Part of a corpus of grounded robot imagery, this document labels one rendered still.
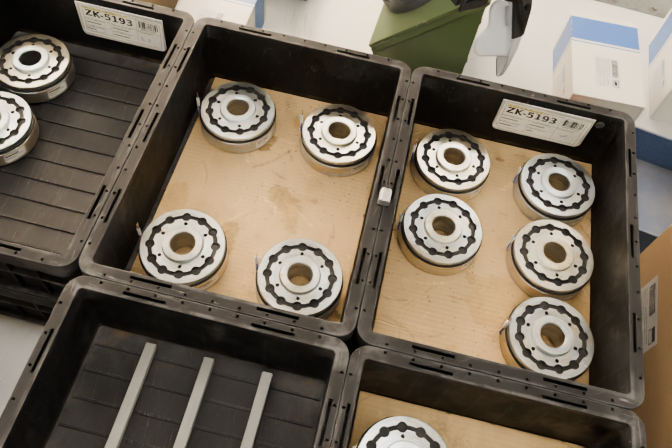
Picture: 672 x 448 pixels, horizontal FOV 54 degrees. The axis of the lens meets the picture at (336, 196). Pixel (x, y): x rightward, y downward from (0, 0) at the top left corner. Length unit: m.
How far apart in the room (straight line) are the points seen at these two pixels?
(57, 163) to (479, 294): 0.57
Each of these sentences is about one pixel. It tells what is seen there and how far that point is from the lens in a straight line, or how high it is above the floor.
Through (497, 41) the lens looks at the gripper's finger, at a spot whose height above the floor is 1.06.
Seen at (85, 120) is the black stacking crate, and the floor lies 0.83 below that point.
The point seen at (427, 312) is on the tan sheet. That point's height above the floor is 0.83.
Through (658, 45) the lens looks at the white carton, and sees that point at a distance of 1.40.
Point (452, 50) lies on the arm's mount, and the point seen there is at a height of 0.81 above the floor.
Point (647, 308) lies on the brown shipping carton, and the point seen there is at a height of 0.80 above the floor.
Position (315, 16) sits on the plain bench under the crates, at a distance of 1.30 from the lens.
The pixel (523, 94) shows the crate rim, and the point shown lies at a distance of 0.92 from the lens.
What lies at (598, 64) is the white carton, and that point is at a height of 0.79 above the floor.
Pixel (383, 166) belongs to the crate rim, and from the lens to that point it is 0.80.
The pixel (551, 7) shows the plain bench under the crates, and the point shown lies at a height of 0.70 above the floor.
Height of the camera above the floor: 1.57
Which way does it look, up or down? 57 degrees down
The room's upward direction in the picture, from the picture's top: 10 degrees clockwise
